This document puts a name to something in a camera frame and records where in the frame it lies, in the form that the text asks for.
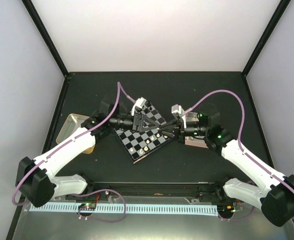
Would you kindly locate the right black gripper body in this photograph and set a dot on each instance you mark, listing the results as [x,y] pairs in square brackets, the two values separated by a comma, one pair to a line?
[202,131]

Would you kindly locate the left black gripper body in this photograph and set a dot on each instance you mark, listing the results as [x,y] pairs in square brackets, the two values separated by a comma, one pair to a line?
[135,124]

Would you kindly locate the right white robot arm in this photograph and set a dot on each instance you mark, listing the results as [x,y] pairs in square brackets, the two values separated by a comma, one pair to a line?
[270,191]

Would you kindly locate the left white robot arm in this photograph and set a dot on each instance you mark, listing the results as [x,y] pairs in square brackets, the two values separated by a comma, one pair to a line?
[37,178]

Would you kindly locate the pink tin with pieces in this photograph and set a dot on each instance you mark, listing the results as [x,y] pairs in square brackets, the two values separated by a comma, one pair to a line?
[194,141]

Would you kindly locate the black and white chessboard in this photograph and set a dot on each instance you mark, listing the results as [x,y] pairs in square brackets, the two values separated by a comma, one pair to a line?
[137,140]

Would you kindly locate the gold metal tin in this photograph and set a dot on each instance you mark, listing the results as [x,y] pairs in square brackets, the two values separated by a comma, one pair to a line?
[69,127]

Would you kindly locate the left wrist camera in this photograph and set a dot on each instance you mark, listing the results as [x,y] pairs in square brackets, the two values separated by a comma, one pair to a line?
[139,103]

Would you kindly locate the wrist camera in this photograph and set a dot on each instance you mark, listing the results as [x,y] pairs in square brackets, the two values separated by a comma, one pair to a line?
[178,112]
[139,103]

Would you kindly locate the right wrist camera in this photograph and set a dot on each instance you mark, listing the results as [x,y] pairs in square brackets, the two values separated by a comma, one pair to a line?
[178,112]

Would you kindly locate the black mounting rail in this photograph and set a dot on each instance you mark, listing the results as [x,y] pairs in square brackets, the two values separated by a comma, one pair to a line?
[204,191]

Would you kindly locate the white slotted cable duct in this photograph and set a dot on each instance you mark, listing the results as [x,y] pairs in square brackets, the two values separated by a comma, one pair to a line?
[128,208]

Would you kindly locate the right black frame post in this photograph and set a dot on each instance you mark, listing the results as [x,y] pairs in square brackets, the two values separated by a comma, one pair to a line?
[270,27]

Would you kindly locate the black frame post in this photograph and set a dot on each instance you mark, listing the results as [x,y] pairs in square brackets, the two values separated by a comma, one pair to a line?
[270,27]
[33,13]

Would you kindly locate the left black frame post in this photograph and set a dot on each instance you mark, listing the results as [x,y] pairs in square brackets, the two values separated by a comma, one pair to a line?
[33,13]

